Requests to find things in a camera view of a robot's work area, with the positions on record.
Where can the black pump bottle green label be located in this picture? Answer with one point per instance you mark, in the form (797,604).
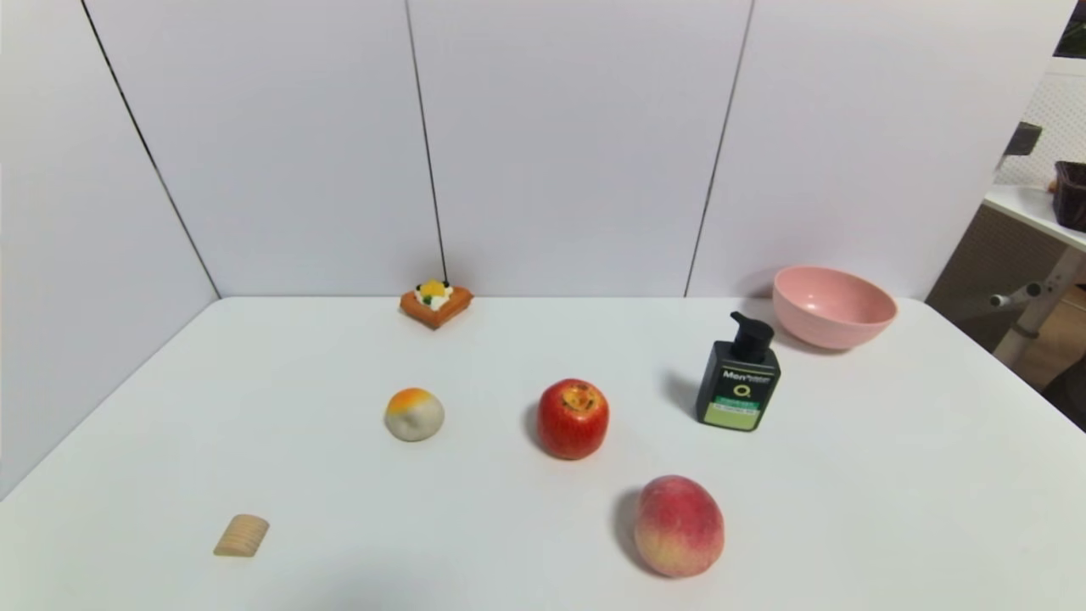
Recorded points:
(736,382)

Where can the pink plastic bowl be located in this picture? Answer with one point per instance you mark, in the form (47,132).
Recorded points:
(836,322)

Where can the toy waffle with fruit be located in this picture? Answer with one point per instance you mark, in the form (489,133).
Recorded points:
(436,305)

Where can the red apple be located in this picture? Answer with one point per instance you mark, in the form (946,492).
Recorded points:
(573,424)

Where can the white bun orange top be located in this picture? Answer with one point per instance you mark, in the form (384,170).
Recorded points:
(414,417)

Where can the pink yellow peach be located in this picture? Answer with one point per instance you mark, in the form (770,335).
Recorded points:
(679,530)

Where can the beige ridged biscuit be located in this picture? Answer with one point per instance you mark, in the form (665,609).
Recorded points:
(242,536)

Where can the white side table top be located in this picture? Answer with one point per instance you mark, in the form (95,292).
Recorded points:
(1022,204)

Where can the white table leg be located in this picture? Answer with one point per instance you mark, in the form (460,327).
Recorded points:
(1042,305)

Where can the small black box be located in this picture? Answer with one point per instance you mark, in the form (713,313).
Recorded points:
(1023,139)

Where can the dark container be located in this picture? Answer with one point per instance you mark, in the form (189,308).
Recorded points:
(1072,197)

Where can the white pegboard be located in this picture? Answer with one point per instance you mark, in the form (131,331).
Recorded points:
(1056,110)

